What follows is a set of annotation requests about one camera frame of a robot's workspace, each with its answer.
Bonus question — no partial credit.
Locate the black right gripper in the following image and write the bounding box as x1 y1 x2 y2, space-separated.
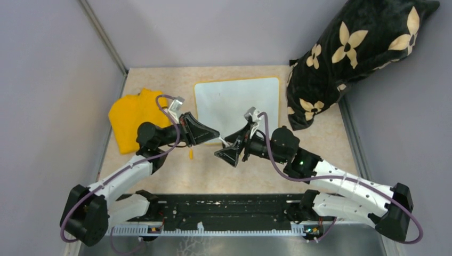
215 122 287 167

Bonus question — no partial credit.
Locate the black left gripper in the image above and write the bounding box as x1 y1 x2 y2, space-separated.
156 111 220 148

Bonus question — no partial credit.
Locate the white marker pen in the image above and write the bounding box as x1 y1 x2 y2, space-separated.
218 137 233 147

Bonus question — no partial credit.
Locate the white board yellow frame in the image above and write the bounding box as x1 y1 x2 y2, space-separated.
194 77 280 138

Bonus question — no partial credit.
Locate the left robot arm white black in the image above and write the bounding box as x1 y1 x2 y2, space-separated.
60 112 220 246

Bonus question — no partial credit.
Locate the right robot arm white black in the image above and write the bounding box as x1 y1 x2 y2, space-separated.
214 125 423 244

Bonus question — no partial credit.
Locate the yellow cloth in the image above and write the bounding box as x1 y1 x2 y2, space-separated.
108 88 171 154

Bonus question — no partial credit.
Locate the black floral pillow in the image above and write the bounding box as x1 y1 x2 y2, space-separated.
286 1 440 131

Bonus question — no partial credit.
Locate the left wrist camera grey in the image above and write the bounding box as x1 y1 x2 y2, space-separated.
168 97 185 119

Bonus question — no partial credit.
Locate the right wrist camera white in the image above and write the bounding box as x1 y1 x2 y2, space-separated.
244 107 261 129

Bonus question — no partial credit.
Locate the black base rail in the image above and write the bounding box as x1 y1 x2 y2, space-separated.
106 193 336 242

